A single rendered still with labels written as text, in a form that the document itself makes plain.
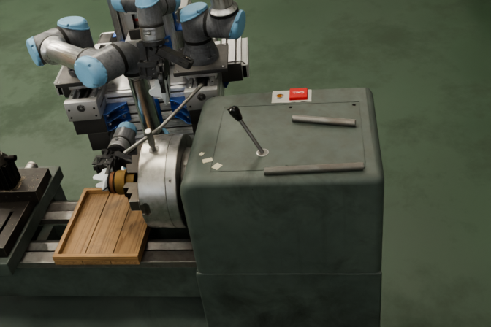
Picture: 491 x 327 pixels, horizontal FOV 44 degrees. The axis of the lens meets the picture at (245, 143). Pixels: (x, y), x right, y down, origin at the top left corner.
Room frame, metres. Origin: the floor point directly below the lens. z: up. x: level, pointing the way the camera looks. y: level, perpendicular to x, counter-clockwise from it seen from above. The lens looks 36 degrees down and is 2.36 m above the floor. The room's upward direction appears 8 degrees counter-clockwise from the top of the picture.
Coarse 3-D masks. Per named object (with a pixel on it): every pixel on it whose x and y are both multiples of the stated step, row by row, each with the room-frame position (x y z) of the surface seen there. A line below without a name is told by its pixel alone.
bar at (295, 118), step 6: (294, 120) 1.60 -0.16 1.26; (300, 120) 1.59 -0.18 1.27; (306, 120) 1.58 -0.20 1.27; (312, 120) 1.58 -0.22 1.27; (318, 120) 1.57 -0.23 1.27; (324, 120) 1.56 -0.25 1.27; (330, 120) 1.56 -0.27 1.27; (336, 120) 1.55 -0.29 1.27; (342, 120) 1.55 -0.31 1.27; (348, 120) 1.54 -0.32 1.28; (354, 120) 1.53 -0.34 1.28
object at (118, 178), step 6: (108, 174) 1.64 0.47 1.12; (114, 174) 1.64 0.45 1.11; (120, 174) 1.63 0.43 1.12; (126, 174) 1.64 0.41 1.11; (132, 174) 1.63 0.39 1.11; (108, 180) 1.62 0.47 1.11; (114, 180) 1.62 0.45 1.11; (120, 180) 1.61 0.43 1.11; (126, 180) 1.61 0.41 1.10; (132, 180) 1.61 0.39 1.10; (108, 186) 1.61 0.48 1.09; (114, 186) 1.61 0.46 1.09; (120, 186) 1.60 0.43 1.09; (114, 192) 1.61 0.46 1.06; (120, 192) 1.60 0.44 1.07
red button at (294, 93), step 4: (292, 88) 1.79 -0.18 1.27; (296, 88) 1.78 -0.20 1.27; (300, 88) 1.78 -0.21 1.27; (304, 88) 1.78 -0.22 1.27; (292, 92) 1.76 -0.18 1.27; (296, 92) 1.76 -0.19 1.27; (300, 92) 1.76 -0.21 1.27; (304, 92) 1.75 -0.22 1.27; (292, 96) 1.74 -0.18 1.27; (296, 96) 1.73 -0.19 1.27; (300, 96) 1.73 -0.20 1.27; (304, 96) 1.73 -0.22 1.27
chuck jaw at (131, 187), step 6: (126, 186) 1.58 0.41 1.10; (132, 186) 1.58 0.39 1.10; (126, 192) 1.57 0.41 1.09; (132, 192) 1.54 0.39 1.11; (132, 198) 1.51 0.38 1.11; (138, 198) 1.51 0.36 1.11; (132, 204) 1.49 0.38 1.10; (138, 204) 1.49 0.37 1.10; (144, 204) 1.47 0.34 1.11; (132, 210) 1.49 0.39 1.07; (138, 210) 1.49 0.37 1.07; (144, 210) 1.47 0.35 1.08; (150, 210) 1.47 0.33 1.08
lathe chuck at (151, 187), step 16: (144, 144) 1.62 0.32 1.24; (160, 144) 1.61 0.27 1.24; (144, 160) 1.55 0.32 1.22; (160, 160) 1.54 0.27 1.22; (144, 176) 1.51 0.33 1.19; (160, 176) 1.50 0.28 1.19; (144, 192) 1.48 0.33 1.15; (160, 192) 1.47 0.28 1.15; (160, 208) 1.46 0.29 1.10; (160, 224) 1.47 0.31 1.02
